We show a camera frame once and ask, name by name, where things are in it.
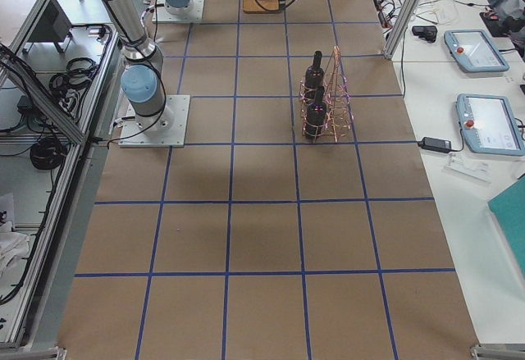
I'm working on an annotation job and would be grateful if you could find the dark wine bottle in rack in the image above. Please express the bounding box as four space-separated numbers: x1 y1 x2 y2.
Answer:
304 86 327 139

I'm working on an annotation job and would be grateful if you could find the far teach pendant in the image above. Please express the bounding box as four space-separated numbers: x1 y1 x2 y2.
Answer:
443 30 509 73

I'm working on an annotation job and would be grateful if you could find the teach pendant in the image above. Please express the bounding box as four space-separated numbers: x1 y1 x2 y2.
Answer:
443 30 509 73
455 93 524 157

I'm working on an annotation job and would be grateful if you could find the black power adapter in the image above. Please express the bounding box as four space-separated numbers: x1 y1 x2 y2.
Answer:
418 137 452 153

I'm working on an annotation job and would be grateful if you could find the near teach pendant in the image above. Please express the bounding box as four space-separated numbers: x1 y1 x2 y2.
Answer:
455 93 524 157

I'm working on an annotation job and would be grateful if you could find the brown paper table cover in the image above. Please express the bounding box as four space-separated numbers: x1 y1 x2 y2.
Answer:
58 0 477 359

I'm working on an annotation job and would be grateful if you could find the teal folder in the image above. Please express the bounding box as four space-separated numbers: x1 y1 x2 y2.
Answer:
488 178 525 270

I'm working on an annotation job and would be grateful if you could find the white cloth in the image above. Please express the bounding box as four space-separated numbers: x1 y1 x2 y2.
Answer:
0 194 32 271

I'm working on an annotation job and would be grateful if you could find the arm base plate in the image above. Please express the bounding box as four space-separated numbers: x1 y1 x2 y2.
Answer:
153 0 205 24
118 95 190 148

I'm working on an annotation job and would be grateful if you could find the copper wire wine rack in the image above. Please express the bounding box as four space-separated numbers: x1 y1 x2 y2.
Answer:
299 45 354 143

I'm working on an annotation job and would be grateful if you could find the aluminium frame post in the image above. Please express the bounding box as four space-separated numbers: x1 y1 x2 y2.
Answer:
383 0 419 59

